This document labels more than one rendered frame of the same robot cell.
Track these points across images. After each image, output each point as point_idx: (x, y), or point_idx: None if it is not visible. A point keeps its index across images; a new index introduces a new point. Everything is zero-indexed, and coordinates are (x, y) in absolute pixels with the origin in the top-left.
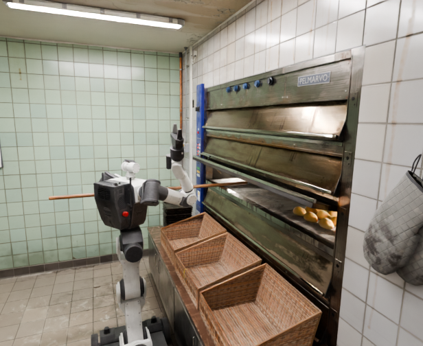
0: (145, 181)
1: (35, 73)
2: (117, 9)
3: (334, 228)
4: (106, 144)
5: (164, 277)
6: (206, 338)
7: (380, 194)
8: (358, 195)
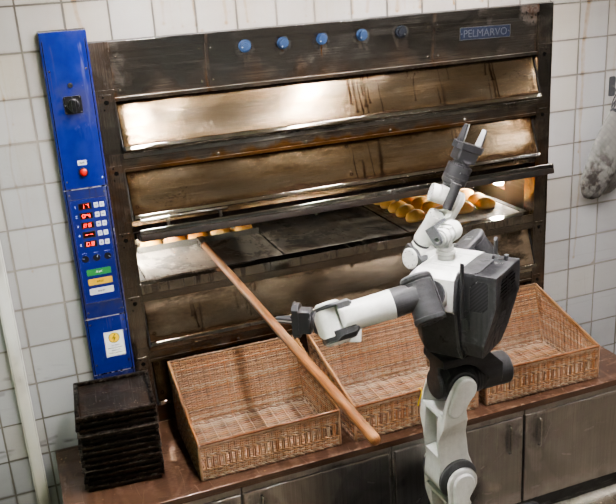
0: (478, 240)
1: None
2: None
3: None
4: None
5: (310, 499)
6: (535, 397)
7: (576, 136)
8: (555, 146)
